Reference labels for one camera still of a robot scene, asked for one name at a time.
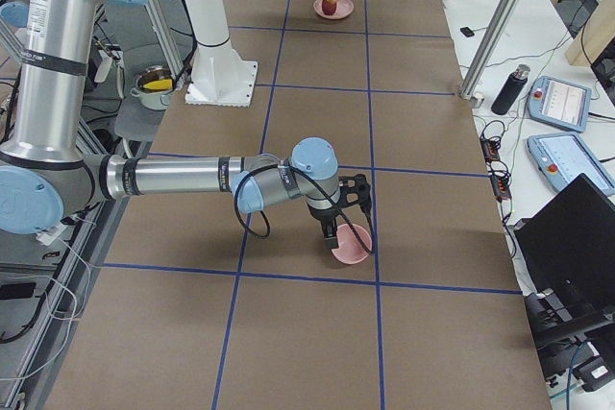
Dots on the pink plate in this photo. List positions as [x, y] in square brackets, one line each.
[344, 9]

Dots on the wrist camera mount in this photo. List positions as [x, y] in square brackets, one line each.
[355, 190]

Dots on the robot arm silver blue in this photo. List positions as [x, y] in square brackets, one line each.
[45, 178]

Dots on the red apple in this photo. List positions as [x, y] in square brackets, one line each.
[328, 7]

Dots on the upper teach pendant tablet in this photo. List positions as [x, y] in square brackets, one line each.
[559, 103]

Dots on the aluminium frame post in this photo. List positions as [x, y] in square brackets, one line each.
[495, 29]

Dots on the small black device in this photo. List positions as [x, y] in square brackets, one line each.
[466, 31]

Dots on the white pedestal column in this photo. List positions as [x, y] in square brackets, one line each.
[219, 76]

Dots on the lower teach pendant tablet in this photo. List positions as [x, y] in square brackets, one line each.
[561, 157]

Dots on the black monitor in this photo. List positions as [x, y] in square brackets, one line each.
[570, 243]

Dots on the black water bottle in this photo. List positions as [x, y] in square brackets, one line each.
[511, 89]

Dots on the white enamel pot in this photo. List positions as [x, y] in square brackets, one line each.
[153, 87]

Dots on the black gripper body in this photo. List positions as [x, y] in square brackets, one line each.
[323, 219]

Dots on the teach pendant tablet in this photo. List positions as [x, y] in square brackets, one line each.
[559, 103]
[561, 157]

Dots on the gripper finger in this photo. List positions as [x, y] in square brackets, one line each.
[329, 238]

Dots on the pink bowl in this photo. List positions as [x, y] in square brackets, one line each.
[354, 244]

